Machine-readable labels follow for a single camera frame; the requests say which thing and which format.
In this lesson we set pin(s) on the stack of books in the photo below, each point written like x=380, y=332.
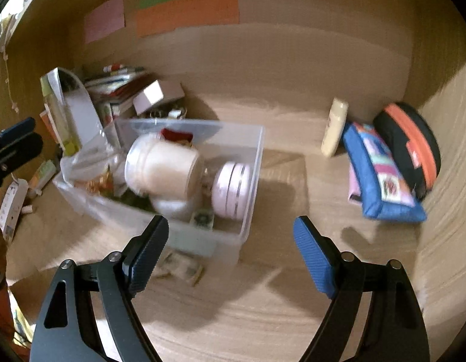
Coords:
x=113, y=91

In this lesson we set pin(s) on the pink phone under pouch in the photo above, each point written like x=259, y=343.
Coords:
x=354, y=191

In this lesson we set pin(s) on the pink sticky note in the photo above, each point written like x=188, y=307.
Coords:
x=104, y=20

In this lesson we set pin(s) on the yellow-green spray bottle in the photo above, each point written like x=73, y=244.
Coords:
x=58, y=119

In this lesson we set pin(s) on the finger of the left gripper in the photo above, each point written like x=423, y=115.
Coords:
x=17, y=131
x=19, y=153

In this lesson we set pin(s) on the blue patterned pencil pouch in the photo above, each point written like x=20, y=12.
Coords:
x=385, y=195

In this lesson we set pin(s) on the black orange zip case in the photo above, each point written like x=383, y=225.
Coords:
x=413, y=146

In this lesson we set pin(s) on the pink round fan device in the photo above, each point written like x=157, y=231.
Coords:
x=230, y=190

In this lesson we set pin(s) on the orange green tube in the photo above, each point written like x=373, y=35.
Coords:
x=40, y=178

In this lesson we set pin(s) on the orange sticky note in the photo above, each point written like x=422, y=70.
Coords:
x=176, y=14

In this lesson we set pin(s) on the clear plastic storage bin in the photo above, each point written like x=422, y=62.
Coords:
x=236, y=142

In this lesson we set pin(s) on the white curved paper stand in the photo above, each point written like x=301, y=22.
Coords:
x=75, y=104

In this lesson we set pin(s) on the white small box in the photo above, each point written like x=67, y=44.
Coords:
x=158, y=93

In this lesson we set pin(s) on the orange snack packet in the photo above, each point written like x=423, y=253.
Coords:
x=48, y=124

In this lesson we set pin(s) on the beige cup with clear lid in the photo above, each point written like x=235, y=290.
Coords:
x=158, y=167

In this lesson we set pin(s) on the white power strip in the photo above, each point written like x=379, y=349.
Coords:
x=11, y=207

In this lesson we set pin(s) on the cream lotion bottle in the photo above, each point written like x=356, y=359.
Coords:
x=337, y=119

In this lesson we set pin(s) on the white drawstring cloth bag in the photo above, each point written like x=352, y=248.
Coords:
x=88, y=164

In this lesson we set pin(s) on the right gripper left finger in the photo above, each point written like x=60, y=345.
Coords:
x=66, y=329

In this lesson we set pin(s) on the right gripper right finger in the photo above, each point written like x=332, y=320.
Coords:
x=394, y=329

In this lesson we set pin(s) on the white round lidded jar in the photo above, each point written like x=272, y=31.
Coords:
x=176, y=209

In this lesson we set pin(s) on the gourd charm with orange cord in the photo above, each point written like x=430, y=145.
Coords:
x=102, y=185

